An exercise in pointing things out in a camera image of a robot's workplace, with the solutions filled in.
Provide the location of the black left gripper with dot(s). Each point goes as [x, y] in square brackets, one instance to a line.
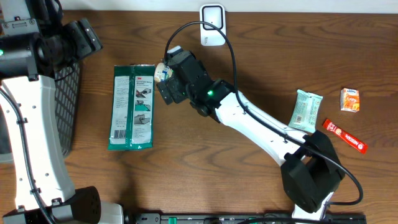
[89, 40]

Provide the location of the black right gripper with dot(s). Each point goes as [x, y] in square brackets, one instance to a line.
[171, 84]

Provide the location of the green cap bottle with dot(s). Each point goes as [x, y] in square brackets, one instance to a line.
[162, 72]

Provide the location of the green white package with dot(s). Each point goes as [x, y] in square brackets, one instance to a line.
[133, 108]

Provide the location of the teal wet wipes pack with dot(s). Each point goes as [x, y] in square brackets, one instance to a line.
[305, 112]

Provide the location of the red stick sachet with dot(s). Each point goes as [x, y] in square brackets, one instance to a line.
[354, 142]

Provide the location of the orange tissue pack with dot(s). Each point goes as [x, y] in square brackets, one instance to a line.
[349, 100]

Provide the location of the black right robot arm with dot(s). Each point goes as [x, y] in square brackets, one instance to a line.
[309, 165]

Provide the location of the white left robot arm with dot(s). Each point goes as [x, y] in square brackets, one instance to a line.
[35, 46]

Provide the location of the white barcode scanner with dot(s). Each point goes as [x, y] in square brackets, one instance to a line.
[214, 18]

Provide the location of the grey plastic basket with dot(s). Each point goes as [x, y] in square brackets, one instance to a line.
[66, 101]

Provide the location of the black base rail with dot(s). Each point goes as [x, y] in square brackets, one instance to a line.
[156, 218]

